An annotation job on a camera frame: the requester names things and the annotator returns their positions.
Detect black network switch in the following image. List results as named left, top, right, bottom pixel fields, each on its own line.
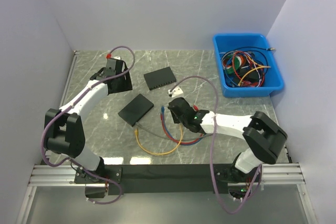
left=143, top=67, right=176, bottom=90
left=118, top=94, right=154, bottom=127

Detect orange ethernet cable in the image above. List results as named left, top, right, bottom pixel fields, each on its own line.
left=134, top=125, right=184, bottom=156

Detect grey ethernet cable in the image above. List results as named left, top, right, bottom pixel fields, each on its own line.
left=135, top=122, right=213, bottom=141

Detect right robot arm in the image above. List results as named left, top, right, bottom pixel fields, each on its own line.
left=168, top=98, right=288, bottom=182

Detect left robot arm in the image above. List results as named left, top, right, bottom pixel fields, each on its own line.
left=42, top=57, right=132, bottom=183

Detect black mounting base bar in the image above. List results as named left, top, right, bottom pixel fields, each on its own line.
left=73, top=164, right=262, bottom=196

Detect red ethernet cable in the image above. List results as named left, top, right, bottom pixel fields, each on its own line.
left=159, top=105, right=205, bottom=145

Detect blue ethernet cable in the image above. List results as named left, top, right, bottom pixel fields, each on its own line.
left=160, top=105, right=204, bottom=143

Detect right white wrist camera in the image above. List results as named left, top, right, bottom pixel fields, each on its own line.
left=167, top=86, right=184, bottom=98

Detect tangled cables in bin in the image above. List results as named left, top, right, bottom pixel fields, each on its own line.
left=220, top=47, right=277, bottom=88

